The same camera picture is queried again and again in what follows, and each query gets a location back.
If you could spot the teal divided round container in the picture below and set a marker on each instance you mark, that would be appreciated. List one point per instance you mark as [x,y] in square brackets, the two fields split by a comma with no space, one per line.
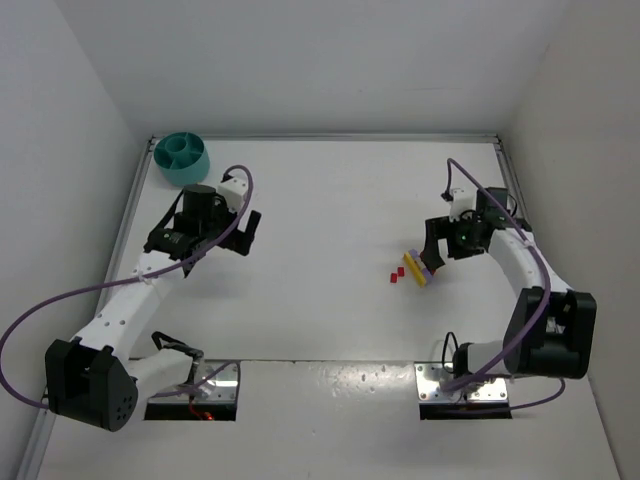
[182,159]

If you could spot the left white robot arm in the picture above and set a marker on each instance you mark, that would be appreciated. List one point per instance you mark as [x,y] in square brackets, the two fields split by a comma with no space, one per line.
[91,378]

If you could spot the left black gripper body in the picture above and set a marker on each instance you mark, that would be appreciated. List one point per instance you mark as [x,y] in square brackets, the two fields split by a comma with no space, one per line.
[239,238]

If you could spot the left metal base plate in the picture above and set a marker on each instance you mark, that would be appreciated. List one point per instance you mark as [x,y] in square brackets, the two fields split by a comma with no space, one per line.
[215,383]

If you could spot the purple lego plate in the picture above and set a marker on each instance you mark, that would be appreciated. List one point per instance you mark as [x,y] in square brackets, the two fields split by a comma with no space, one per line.
[417,257]

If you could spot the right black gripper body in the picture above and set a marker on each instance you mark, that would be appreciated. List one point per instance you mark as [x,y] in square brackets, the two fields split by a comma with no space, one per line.
[441,228]

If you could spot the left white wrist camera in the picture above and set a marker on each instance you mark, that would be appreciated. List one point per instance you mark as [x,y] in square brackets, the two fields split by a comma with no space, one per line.
[234,191]

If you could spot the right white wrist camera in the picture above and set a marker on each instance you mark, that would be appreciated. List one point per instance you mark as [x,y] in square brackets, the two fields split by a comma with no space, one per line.
[460,201]

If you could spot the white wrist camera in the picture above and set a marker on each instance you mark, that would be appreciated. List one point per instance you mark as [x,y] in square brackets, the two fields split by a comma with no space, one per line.
[460,201]
[234,191]

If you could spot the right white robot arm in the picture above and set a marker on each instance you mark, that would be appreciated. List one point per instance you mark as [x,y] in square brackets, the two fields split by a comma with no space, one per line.
[551,328]

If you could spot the long yellow lego brick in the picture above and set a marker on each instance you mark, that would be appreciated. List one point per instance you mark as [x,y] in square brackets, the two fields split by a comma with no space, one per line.
[415,269]

